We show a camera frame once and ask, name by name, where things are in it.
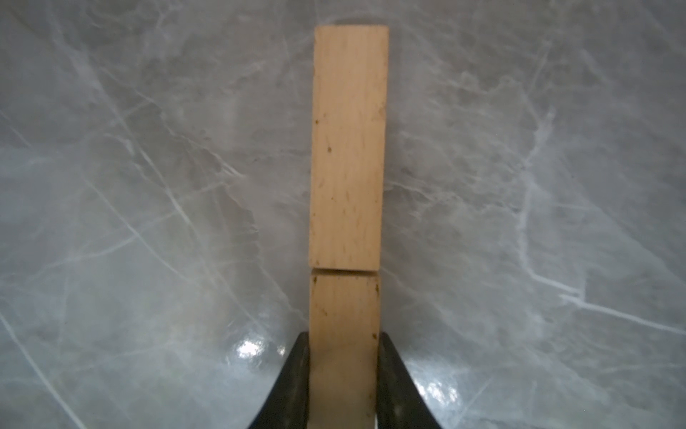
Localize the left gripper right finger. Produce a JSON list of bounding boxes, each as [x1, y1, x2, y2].
[[376, 332, 441, 429]]

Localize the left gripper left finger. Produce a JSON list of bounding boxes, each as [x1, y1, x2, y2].
[[248, 332, 310, 429]]

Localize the wooden block number 70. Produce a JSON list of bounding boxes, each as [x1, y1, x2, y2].
[[307, 269, 381, 428]]

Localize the wooden block number 20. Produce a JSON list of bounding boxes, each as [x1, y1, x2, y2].
[[309, 25, 389, 272]]

